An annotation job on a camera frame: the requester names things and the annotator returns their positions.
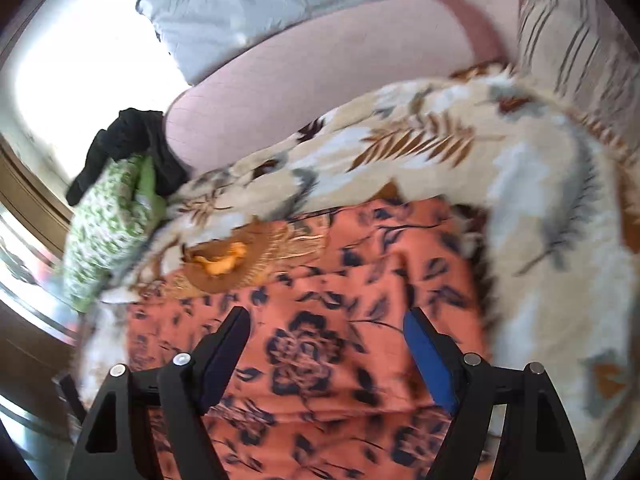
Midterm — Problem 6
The green printed cloth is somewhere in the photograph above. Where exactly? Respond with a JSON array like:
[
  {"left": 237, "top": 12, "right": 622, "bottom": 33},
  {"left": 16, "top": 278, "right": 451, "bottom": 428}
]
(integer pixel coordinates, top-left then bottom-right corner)
[{"left": 62, "top": 152, "right": 168, "bottom": 311}]

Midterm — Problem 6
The beige striped cushion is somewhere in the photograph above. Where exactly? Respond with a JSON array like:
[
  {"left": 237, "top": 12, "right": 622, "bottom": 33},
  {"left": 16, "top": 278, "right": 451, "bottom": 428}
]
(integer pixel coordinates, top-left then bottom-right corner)
[{"left": 515, "top": 0, "right": 640, "bottom": 161}]

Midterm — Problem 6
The wooden door with glass panel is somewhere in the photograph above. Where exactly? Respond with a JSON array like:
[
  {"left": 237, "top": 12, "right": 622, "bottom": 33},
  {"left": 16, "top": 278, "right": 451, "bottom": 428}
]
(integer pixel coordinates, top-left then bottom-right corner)
[{"left": 0, "top": 135, "right": 101, "bottom": 461}]

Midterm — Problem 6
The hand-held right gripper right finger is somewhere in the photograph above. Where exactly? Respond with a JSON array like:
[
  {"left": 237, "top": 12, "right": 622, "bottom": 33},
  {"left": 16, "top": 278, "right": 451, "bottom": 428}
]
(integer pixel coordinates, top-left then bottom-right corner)
[{"left": 402, "top": 306, "right": 587, "bottom": 480}]

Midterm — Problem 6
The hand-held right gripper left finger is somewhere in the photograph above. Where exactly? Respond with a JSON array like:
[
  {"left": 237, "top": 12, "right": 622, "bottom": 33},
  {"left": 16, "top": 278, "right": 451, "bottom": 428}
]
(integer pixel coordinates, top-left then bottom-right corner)
[{"left": 66, "top": 306, "right": 251, "bottom": 480}]

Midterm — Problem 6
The grey pillow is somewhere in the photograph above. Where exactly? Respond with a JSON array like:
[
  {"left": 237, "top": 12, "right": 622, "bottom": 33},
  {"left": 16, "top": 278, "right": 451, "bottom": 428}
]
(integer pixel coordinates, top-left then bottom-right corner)
[{"left": 135, "top": 0, "right": 448, "bottom": 86}]

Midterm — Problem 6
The orange floral garment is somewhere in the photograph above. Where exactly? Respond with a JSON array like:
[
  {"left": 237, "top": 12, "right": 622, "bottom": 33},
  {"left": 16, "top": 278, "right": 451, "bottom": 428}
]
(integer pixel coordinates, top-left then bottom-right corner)
[{"left": 122, "top": 197, "right": 501, "bottom": 480}]

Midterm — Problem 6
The pink mattress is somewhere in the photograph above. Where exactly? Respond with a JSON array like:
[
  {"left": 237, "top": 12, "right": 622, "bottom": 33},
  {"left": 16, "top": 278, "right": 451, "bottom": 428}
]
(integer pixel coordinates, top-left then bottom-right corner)
[{"left": 165, "top": 0, "right": 511, "bottom": 171}]

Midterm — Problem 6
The cream leaf-print blanket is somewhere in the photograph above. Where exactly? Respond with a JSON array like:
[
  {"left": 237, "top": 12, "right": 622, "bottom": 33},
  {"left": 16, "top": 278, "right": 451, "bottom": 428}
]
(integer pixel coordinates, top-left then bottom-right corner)
[{"left": 75, "top": 67, "right": 640, "bottom": 480}]

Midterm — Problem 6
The black cloth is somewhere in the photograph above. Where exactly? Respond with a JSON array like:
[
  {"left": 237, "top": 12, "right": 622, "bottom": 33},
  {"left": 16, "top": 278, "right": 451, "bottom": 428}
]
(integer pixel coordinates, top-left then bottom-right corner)
[{"left": 66, "top": 107, "right": 191, "bottom": 206}]

